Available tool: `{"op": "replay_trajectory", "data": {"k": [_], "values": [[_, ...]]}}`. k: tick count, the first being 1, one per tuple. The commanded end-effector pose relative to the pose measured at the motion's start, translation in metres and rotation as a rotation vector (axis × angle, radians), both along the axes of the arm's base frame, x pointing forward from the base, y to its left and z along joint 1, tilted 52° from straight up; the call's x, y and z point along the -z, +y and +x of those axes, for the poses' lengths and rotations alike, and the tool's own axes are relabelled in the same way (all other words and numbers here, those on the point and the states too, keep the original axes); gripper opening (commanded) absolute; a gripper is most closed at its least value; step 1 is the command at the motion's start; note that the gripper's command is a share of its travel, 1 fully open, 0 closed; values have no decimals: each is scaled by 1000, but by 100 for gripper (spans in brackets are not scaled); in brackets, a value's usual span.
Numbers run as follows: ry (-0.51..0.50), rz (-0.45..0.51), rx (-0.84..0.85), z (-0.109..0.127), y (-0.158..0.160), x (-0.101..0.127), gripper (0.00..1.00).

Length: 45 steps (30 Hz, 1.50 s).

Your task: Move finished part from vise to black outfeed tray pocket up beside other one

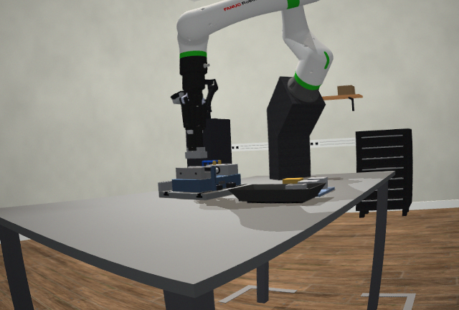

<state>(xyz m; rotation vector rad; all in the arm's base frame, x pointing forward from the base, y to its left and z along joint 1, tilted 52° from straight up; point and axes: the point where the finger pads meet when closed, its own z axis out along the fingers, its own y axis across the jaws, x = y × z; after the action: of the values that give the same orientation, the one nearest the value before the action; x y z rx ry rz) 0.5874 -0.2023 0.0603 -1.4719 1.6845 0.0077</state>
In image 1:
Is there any yellow block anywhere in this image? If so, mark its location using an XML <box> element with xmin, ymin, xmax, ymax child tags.
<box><xmin>283</xmin><ymin>178</ymin><xmax>303</xmax><ymax>184</ymax></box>

